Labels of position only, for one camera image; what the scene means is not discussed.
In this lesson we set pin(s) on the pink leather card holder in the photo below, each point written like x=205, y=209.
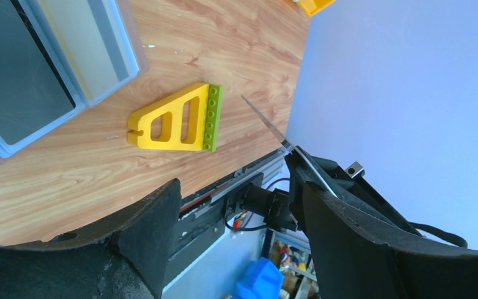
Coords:
x=58, y=59

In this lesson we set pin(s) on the yellow plastic bin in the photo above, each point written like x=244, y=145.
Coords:
x=312, y=7

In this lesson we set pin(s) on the blue plastic object below table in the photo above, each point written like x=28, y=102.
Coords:
x=261, y=279

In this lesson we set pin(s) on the yellow triangular toy block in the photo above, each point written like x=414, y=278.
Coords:
x=176, y=122

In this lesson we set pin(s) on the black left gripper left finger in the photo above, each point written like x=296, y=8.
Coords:
x=122, y=255

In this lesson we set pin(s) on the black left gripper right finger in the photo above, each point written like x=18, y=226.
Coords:
x=362, y=247

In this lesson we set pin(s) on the green toy brick strip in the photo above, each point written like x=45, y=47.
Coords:
x=212, y=119

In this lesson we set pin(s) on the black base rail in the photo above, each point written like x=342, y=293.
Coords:
x=202, y=222

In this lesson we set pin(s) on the black credit card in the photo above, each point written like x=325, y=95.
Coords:
x=289, y=146

